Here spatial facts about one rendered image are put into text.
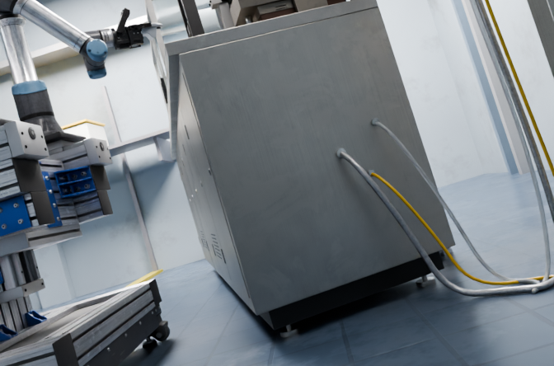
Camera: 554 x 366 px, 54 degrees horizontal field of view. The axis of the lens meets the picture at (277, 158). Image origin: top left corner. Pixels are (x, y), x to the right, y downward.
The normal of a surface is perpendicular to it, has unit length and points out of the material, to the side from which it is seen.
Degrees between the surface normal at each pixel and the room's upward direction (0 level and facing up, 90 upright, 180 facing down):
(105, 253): 90
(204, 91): 90
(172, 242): 90
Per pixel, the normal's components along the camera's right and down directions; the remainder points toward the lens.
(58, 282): -0.05, -0.05
